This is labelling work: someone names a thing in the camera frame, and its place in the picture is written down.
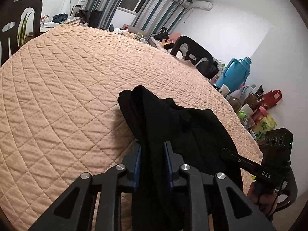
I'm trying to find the blue thermos jug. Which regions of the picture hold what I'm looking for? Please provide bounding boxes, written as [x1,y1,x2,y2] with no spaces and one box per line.
[215,57,253,92]

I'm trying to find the brown glass jar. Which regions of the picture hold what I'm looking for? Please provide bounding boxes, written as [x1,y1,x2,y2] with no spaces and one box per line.
[226,95,242,112]

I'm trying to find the white paper cup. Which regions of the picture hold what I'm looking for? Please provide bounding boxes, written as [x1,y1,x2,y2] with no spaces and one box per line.
[219,84,231,97]

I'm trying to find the yellow leaf-print bag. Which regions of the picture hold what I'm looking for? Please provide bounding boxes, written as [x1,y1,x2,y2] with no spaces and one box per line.
[251,115,277,141]

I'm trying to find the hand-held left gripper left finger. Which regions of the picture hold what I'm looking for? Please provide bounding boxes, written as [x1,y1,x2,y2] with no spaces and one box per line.
[29,146,142,231]

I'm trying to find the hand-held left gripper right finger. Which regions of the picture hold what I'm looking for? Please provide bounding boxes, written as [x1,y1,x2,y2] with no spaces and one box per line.
[164,141,277,231]

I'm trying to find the black pants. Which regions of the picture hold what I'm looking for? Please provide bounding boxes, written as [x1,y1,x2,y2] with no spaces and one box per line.
[117,85,243,231]

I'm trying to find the grey sofa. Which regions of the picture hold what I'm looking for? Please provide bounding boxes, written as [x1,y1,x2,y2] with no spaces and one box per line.
[149,32,183,53]

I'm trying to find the peach quilted blanket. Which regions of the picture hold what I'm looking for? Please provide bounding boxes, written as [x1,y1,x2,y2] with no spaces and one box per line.
[0,24,264,231]

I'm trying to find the wooden desk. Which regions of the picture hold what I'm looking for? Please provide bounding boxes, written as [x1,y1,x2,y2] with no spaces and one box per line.
[40,16,83,33]

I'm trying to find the white air conditioner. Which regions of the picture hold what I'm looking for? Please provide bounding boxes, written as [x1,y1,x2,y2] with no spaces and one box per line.
[192,1,213,11]

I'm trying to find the person's right hand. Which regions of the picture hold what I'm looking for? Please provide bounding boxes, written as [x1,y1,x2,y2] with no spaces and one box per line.
[247,180,280,216]

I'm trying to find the black plastic chair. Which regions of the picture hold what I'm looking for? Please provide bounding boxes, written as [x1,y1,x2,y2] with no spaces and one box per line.
[0,0,43,65]
[170,36,219,79]
[277,166,298,210]

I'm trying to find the red tote bag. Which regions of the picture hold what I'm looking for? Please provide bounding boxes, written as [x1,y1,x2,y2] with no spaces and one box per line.
[259,90,282,106]

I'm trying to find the dark blue bag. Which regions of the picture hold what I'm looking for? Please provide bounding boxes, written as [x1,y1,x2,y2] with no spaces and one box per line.
[52,13,69,23]

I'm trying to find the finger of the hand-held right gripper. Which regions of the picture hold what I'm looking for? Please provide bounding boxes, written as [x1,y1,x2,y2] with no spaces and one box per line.
[220,148,262,174]

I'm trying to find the green potted plant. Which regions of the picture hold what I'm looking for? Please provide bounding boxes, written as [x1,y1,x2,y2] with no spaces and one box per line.
[16,11,33,47]

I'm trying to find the striped curtain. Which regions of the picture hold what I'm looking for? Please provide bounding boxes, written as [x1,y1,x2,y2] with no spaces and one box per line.
[131,0,193,39]
[90,0,133,29]

